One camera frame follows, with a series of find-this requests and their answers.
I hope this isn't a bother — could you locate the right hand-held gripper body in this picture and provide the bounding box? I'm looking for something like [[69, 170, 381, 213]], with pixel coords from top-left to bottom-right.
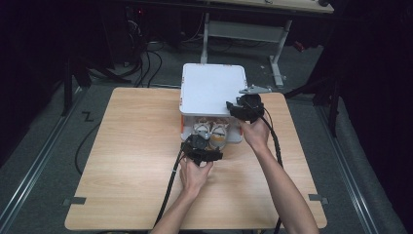
[[237, 85, 273, 124]]

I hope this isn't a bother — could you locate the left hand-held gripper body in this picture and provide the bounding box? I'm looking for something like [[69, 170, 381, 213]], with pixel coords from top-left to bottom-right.
[[180, 134, 213, 167]]

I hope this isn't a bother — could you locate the white and orange sneaker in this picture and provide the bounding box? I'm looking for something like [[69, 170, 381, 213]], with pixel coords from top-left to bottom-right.
[[193, 117, 212, 140], [209, 118, 231, 151]]

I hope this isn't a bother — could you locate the white two-tier shoe rack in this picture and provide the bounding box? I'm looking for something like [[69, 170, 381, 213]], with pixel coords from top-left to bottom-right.
[[179, 62, 253, 144]]

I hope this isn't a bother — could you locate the person's left hand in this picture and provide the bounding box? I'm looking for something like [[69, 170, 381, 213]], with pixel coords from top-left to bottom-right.
[[179, 159, 213, 195]]

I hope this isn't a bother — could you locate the person's right hand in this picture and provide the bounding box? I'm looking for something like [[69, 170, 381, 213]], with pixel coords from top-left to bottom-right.
[[239, 116, 271, 154]]

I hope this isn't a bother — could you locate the beige desk with white legs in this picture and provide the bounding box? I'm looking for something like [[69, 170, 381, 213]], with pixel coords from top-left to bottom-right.
[[200, 0, 335, 89]]

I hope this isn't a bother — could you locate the black metal stand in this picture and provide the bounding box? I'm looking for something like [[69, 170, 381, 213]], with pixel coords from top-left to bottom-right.
[[60, 53, 93, 117], [283, 76, 343, 137]]

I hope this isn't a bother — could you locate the grey tape marker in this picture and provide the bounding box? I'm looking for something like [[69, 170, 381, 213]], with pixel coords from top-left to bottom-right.
[[62, 196, 88, 207], [308, 193, 329, 206]]

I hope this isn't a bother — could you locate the black computer case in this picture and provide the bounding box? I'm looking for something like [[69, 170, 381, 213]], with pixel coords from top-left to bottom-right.
[[101, 4, 148, 66]]

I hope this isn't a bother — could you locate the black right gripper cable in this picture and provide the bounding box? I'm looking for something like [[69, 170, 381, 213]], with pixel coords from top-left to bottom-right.
[[259, 108, 284, 234]]

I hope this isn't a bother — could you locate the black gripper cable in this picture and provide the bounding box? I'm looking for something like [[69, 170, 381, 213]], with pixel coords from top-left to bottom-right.
[[259, 108, 284, 234], [154, 151, 187, 229]]

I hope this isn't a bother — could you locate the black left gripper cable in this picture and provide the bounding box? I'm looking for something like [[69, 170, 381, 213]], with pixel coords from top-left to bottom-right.
[[154, 151, 187, 229]]

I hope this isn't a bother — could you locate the bundle of black floor cables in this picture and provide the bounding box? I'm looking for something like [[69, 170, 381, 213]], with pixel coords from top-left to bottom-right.
[[125, 19, 164, 89]]

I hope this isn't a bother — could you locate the metal floor rail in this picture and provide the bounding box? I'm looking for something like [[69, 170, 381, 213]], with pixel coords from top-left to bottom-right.
[[0, 87, 86, 230], [315, 104, 380, 234]]

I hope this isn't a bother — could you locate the thin black floor cable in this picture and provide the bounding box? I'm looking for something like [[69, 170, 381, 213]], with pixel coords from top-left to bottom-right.
[[74, 121, 101, 176]]

